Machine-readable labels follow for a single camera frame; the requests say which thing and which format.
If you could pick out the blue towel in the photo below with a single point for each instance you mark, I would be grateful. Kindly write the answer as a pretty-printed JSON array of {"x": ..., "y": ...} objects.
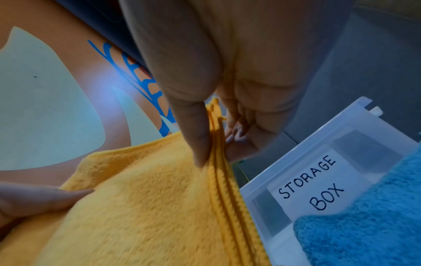
[{"x": 361, "y": 228}]

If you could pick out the person's right hand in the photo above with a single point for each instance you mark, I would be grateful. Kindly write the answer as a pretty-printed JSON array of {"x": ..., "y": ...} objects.
[{"x": 246, "y": 52}]

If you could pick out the clear plastic storage box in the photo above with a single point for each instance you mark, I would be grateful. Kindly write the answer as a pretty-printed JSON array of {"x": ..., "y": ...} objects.
[{"x": 306, "y": 187}]

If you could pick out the yellow towel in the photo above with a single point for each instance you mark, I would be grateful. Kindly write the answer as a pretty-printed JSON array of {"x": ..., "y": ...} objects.
[{"x": 148, "y": 207}]

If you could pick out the person's left hand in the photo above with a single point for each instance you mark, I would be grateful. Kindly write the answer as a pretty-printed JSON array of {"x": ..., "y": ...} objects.
[{"x": 29, "y": 200}]

